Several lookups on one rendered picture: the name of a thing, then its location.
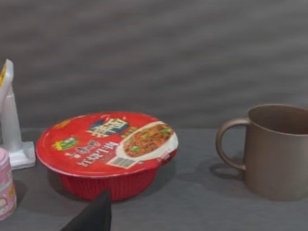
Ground brown plastic mug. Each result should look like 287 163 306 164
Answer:
215 103 308 202

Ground pink plastic jar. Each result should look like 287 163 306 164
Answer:
0 146 17 218

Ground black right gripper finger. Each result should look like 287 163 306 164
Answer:
60 190 113 231

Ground red instant noodle bowl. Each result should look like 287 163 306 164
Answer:
35 111 179 201

